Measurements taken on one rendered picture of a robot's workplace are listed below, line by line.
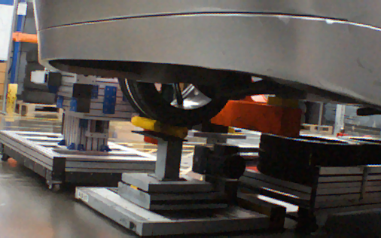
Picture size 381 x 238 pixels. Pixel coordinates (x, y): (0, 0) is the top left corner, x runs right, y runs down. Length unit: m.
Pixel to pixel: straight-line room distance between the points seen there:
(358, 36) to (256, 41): 0.22
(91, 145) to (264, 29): 3.00
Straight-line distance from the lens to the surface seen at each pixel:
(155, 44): 1.51
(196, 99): 3.35
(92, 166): 3.77
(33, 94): 10.48
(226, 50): 1.30
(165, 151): 3.22
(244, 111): 3.54
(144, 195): 3.10
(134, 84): 3.04
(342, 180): 3.36
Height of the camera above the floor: 0.74
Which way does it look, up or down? 3 degrees down
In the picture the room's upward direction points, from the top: 6 degrees clockwise
